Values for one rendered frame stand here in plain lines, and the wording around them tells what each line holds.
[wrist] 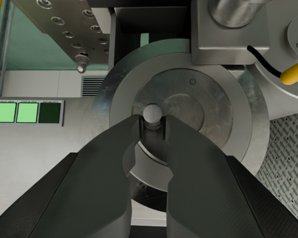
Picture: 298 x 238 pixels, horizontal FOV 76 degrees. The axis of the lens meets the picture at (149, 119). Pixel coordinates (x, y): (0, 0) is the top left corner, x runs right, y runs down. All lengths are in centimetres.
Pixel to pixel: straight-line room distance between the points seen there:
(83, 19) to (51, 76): 305
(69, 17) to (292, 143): 43
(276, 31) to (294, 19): 2
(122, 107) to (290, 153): 27
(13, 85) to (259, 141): 369
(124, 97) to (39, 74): 343
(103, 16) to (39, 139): 42
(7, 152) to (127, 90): 50
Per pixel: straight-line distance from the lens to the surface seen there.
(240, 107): 17
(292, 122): 35
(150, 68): 17
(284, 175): 37
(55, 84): 339
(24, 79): 368
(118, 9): 20
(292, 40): 22
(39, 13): 45
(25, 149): 59
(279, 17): 23
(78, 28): 46
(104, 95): 17
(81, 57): 56
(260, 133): 18
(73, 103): 55
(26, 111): 60
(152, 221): 52
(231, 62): 17
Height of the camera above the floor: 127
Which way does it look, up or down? 9 degrees down
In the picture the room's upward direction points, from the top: 179 degrees counter-clockwise
